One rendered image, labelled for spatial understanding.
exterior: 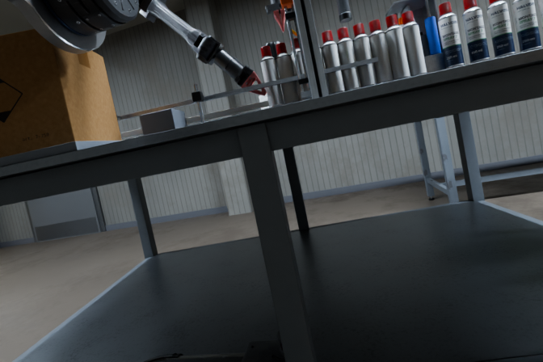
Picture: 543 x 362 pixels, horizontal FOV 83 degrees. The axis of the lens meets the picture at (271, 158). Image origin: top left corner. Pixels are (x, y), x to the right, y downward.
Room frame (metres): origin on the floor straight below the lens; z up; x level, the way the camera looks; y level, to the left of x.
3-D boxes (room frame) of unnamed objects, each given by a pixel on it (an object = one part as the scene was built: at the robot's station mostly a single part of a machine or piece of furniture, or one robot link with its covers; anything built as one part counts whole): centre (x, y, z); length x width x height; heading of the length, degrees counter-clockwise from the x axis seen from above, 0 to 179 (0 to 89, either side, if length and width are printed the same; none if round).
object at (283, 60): (1.05, -0.11, 0.98); 0.05 x 0.05 x 0.20
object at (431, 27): (1.04, -0.61, 0.98); 0.03 x 0.03 x 0.17
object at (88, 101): (0.82, 0.58, 0.99); 0.30 x 0.24 x 0.27; 91
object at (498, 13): (0.97, -0.78, 0.98); 0.05 x 0.05 x 0.20
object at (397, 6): (1.10, -0.58, 1.14); 0.14 x 0.11 x 0.01; 84
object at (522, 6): (0.97, -0.86, 0.98); 0.05 x 0.05 x 0.20
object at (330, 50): (1.03, -0.26, 0.98); 0.05 x 0.05 x 0.20
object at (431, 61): (1.09, -0.58, 1.01); 0.14 x 0.13 x 0.26; 84
